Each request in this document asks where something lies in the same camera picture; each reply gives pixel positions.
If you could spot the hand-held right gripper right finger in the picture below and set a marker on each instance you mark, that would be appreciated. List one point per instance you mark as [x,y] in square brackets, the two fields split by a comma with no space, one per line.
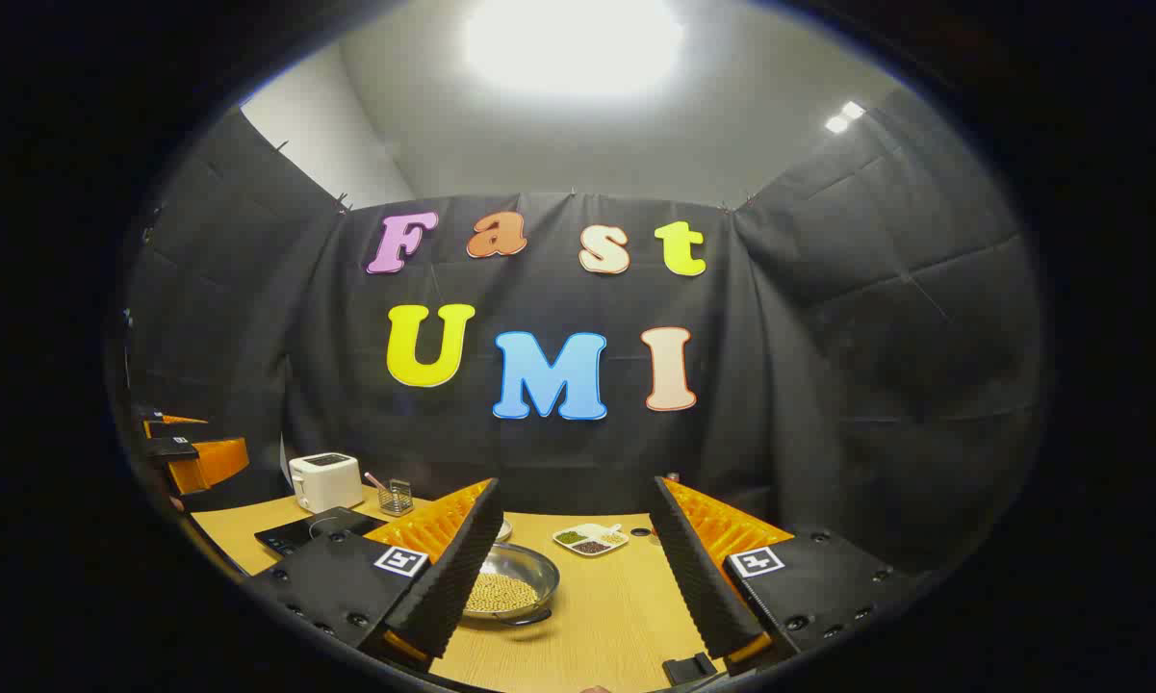
[703,577]

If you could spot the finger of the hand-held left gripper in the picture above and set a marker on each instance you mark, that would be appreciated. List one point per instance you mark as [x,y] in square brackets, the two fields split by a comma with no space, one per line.
[212,467]
[178,428]

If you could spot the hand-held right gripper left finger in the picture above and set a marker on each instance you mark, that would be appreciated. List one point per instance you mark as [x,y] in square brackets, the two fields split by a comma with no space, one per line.
[452,577]

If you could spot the pile of soybeans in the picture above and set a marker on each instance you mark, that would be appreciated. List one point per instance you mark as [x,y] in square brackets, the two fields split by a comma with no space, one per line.
[500,592]

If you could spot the stainless steel pot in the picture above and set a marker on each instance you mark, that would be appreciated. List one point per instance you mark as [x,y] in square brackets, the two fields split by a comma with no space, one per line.
[529,568]

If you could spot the black induction cooktop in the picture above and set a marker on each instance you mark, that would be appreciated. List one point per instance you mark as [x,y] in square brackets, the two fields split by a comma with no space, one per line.
[289,534]

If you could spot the white toaster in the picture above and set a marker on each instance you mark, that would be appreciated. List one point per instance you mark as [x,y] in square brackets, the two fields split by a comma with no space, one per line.
[325,481]

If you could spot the white divided bean dish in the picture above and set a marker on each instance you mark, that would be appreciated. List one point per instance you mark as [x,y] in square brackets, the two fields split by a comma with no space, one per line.
[589,541]

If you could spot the pink striped straw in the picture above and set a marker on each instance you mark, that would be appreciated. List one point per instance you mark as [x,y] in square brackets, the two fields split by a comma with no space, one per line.
[375,480]

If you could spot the small ceiling spotlight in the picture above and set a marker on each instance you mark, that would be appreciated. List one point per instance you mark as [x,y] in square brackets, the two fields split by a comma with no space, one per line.
[854,110]

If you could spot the large ceiling light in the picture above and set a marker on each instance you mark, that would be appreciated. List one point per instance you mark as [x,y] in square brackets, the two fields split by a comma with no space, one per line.
[573,43]

